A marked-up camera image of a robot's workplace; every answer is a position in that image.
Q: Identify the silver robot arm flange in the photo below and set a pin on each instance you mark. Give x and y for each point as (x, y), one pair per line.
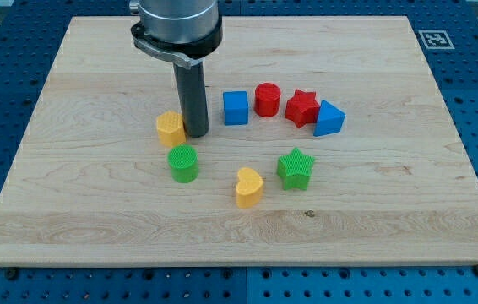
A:
(182, 32)

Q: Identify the blue cube block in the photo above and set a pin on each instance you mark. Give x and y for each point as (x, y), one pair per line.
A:
(236, 108)

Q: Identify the yellow heart block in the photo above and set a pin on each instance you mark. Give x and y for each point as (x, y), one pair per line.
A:
(249, 188)

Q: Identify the green cylinder block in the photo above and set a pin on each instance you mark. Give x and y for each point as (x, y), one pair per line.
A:
(183, 163)

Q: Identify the green star block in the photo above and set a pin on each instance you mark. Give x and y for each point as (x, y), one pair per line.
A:
(295, 169)

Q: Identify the red cylinder block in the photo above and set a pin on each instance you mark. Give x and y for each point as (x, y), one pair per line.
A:
(267, 99)

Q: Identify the yellow hexagon block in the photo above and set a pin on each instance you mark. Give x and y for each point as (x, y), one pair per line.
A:
(170, 129)

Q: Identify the red star block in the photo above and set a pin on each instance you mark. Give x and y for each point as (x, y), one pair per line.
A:
(302, 108)

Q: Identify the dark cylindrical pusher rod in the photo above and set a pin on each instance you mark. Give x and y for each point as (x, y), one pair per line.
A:
(192, 97)

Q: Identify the wooden board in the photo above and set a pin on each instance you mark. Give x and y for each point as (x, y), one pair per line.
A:
(90, 185)

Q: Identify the blue triangle block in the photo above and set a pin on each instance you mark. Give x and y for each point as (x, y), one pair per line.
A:
(330, 120)

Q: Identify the white fiducial marker tag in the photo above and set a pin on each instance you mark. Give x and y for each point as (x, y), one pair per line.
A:
(436, 40)

